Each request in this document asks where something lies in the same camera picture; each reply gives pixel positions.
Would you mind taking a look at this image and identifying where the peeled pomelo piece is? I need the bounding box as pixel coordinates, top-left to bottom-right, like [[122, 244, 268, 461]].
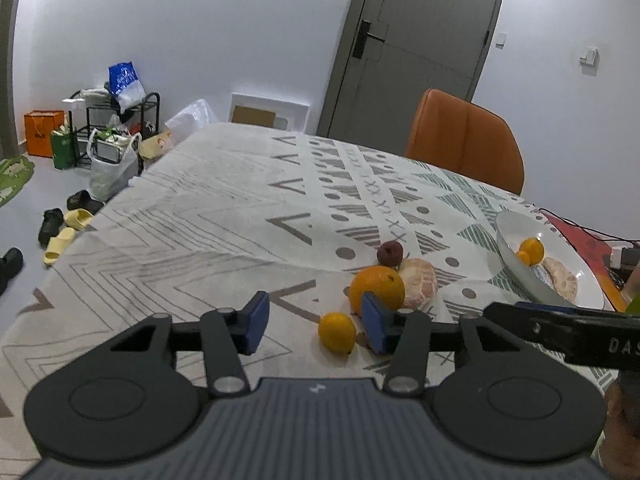
[[542, 257, 578, 304], [398, 258, 438, 310]]

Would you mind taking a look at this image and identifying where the large orange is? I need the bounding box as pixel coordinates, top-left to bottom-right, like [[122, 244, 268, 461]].
[[348, 266, 405, 316]]

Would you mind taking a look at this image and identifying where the small mandarin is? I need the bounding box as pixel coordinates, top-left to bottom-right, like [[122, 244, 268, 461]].
[[318, 312, 357, 354], [518, 237, 546, 266]]

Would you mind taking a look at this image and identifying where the dark red fruit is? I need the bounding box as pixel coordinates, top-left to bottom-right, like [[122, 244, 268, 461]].
[[376, 240, 405, 268]]

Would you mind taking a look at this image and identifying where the green-brown round fruit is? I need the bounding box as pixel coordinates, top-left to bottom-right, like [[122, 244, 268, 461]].
[[516, 250, 530, 266]]

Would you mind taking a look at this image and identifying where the person's right hand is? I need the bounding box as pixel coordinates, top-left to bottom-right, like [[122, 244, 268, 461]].
[[600, 382, 640, 479]]

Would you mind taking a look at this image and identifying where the green snack package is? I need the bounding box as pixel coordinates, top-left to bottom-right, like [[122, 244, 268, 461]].
[[622, 263, 640, 315]]

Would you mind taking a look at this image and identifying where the red orange mat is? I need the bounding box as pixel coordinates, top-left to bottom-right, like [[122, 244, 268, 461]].
[[540, 208, 627, 312]]

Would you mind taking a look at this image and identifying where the white power adapter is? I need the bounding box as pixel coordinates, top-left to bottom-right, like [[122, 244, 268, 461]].
[[608, 246, 640, 271]]

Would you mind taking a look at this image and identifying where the patterned tablecloth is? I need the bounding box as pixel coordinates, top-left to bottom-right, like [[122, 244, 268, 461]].
[[1, 124, 544, 479]]

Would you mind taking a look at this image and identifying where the white ceramic bowl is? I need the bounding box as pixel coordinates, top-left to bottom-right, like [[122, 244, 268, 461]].
[[496, 211, 604, 310]]

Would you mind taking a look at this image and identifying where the yellow slipper far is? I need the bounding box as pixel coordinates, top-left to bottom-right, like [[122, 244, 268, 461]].
[[64, 208, 93, 231]]

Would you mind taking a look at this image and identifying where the yellow slipper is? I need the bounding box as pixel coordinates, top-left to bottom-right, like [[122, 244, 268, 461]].
[[43, 228, 77, 266], [64, 208, 93, 231]]

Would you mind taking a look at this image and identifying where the yellow slipper near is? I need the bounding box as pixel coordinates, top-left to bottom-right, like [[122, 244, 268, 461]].
[[43, 228, 77, 266]]

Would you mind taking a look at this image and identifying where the black slipper far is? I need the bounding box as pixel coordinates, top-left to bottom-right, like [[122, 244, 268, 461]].
[[66, 190, 105, 216]]

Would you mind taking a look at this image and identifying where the black slipper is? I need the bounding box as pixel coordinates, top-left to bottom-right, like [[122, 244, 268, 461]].
[[66, 190, 105, 216], [37, 208, 64, 247]]

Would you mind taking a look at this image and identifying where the orange leather chair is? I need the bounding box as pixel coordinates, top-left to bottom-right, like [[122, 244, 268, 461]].
[[405, 89, 525, 195]]

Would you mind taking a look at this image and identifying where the black slipper middle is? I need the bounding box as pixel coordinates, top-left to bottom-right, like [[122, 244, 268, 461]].
[[37, 208, 64, 247]]

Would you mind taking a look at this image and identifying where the white plastic bag with items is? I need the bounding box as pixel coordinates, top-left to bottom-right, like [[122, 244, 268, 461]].
[[87, 129, 141, 202]]

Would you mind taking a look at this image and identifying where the clear plastic bag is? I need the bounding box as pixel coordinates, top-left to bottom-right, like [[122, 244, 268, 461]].
[[165, 99, 218, 145]]

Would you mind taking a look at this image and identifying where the black shoe near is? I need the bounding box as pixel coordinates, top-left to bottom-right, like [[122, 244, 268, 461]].
[[0, 247, 24, 295]]

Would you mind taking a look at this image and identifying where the green paper bag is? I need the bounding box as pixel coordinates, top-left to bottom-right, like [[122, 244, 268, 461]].
[[50, 126, 76, 170]]

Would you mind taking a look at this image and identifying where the black shoe rack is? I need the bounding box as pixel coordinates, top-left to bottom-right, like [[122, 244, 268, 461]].
[[62, 88, 160, 168]]

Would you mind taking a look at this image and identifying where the green floor mat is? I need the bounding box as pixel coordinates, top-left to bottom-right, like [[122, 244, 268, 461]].
[[0, 155, 35, 206]]

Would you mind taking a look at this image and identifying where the blue white plastic bag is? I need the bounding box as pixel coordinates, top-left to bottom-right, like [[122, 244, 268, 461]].
[[108, 62, 146, 112]]

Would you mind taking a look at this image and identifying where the orange paper bag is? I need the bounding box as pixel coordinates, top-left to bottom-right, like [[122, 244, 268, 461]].
[[24, 110, 65, 158]]

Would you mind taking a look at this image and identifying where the grey door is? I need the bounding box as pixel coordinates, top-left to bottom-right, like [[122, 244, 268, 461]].
[[316, 0, 502, 154]]

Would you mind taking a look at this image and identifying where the black cable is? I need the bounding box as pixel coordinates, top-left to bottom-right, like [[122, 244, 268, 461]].
[[537, 206, 640, 246]]

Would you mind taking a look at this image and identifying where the black door handle lock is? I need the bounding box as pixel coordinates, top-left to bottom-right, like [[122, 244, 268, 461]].
[[352, 20, 385, 60]]

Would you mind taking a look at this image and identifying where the small white wall switch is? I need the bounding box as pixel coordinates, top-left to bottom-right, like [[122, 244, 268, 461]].
[[496, 32, 506, 49]]

